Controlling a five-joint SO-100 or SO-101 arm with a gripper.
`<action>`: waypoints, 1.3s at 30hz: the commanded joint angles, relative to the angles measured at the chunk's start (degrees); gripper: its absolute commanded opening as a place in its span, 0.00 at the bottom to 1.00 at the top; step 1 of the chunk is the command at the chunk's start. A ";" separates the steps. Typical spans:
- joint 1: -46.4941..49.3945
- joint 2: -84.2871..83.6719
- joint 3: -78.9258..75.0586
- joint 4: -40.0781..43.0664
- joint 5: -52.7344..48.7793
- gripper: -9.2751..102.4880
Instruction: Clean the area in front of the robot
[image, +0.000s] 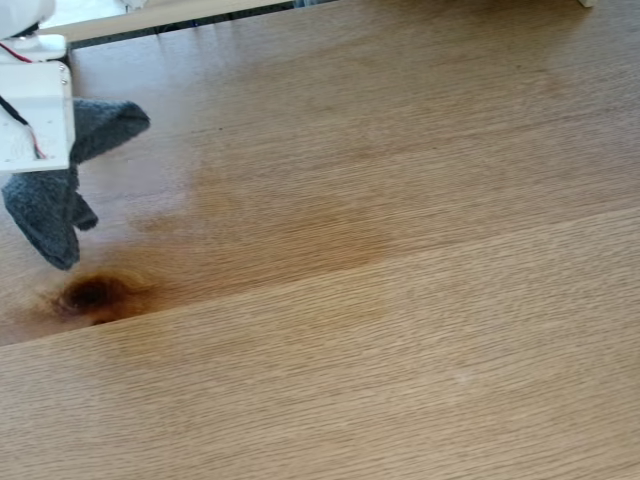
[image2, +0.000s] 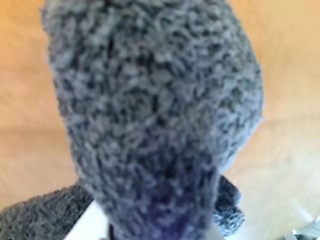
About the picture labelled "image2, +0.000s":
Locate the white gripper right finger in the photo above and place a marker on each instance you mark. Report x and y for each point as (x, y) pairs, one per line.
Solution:
(216, 235)

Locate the grey terry cloth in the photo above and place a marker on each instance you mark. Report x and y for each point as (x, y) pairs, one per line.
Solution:
(155, 100)

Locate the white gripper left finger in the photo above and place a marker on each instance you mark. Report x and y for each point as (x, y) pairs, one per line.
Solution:
(93, 222)

